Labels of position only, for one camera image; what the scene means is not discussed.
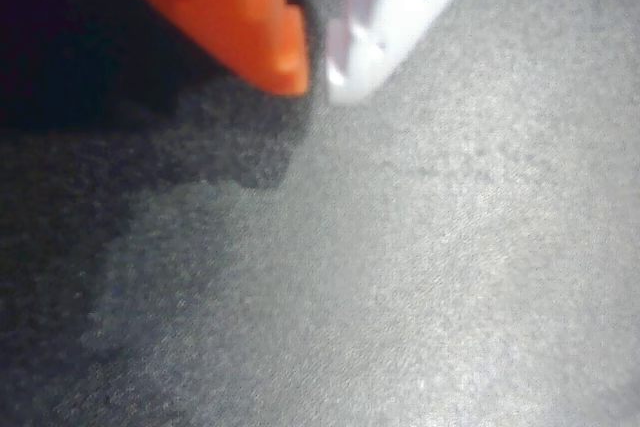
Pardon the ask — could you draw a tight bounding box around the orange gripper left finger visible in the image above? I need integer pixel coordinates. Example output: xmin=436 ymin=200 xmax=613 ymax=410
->
xmin=113 ymin=0 xmax=312 ymax=97

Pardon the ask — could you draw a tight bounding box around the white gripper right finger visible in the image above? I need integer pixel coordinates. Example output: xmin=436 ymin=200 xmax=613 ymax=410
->
xmin=325 ymin=0 xmax=495 ymax=106

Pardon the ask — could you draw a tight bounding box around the black table mat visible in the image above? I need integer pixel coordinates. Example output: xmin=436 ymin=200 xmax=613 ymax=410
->
xmin=0 ymin=0 xmax=640 ymax=427

